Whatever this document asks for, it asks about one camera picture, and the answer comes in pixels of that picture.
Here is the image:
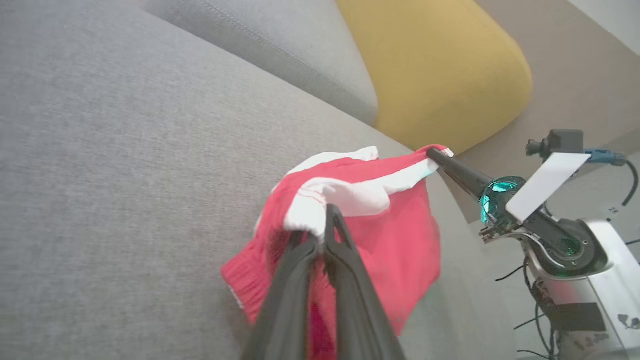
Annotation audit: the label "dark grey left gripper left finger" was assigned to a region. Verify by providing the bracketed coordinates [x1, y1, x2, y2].
[242, 230, 321, 360]

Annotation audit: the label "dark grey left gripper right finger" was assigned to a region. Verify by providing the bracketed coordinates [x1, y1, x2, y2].
[324, 204, 407, 360]

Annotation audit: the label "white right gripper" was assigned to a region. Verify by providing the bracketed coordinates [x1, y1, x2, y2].
[427, 147, 609, 278]

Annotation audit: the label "red shorts with white panels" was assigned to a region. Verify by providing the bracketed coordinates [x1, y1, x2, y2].
[221, 144, 455, 360]

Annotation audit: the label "yellow sofa back cushion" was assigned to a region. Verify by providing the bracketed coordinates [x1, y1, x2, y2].
[336, 0, 534, 155]

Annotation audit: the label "grey sofa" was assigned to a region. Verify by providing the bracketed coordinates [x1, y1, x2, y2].
[0, 0, 521, 360]

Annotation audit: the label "grey fabric sofa seat cushion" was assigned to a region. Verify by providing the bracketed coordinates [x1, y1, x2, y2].
[142, 0, 379, 126]

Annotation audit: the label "blue right camera connector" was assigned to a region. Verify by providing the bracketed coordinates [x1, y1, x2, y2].
[584, 148, 627, 167]

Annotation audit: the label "thin black camera cable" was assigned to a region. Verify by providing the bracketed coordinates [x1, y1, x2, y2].
[620, 159, 640, 207]

